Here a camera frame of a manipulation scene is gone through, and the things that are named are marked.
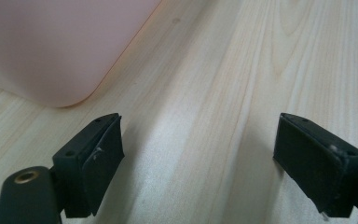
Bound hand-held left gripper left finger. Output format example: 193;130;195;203
51;112;126;219

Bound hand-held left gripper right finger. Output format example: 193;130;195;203
272;112;358;218

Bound pink plastic container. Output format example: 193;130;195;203
0;0;162;109

